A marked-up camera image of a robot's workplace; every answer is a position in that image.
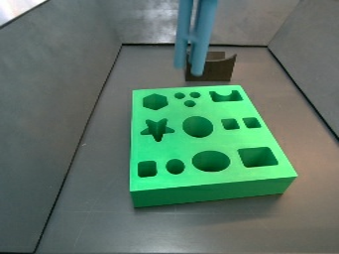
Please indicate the black curved fixture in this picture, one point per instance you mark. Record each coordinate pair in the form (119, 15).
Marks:
(218, 69)

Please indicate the green shape sorting block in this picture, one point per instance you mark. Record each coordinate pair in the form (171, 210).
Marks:
(202, 147)

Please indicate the blue three prong object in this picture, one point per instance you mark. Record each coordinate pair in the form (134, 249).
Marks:
(194, 34)

